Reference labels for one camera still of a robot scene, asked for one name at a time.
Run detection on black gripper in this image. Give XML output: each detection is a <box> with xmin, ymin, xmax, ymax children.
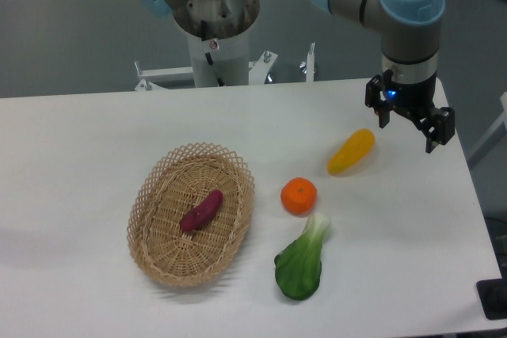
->
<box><xmin>364</xmin><ymin>61</ymin><xmax>455</xmax><ymax>154</ymax></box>

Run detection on purple sweet potato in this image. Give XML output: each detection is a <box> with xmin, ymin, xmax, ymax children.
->
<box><xmin>179</xmin><ymin>189</ymin><xmax>223</xmax><ymax>232</ymax></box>

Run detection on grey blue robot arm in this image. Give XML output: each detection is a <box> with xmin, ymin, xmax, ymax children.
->
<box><xmin>141</xmin><ymin>0</ymin><xmax>455</xmax><ymax>152</ymax></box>

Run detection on woven wicker basket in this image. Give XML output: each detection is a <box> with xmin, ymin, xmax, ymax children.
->
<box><xmin>127</xmin><ymin>142</ymin><xmax>254</xmax><ymax>287</ymax></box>

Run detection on yellow mango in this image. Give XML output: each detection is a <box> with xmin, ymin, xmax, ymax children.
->
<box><xmin>326</xmin><ymin>128</ymin><xmax>375</xmax><ymax>175</ymax></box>

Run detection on orange mandarin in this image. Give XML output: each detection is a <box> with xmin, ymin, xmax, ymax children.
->
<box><xmin>280</xmin><ymin>177</ymin><xmax>318</xmax><ymax>216</ymax></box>

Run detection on green bok choy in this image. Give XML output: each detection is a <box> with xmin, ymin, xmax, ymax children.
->
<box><xmin>274</xmin><ymin>212</ymin><xmax>331</xmax><ymax>301</ymax></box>

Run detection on black box at edge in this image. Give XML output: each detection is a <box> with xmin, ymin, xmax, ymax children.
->
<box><xmin>476</xmin><ymin>279</ymin><xmax>506</xmax><ymax>321</ymax></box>

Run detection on white frame at right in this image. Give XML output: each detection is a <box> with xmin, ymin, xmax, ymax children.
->
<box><xmin>467</xmin><ymin>93</ymin><xmax>506</xmax><ymax>170</ymax></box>

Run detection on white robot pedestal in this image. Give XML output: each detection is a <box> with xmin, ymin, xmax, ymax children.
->
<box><xmin>172</xmin><ymin>0</ymin><xmax>261</xmax><ymax>88</ymax></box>

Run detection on black cable on pedestal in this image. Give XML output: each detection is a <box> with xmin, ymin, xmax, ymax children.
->
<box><xmin>200</xmin><ymin>21</ymin><xmax>226</xmax><ymax>88</ymax></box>

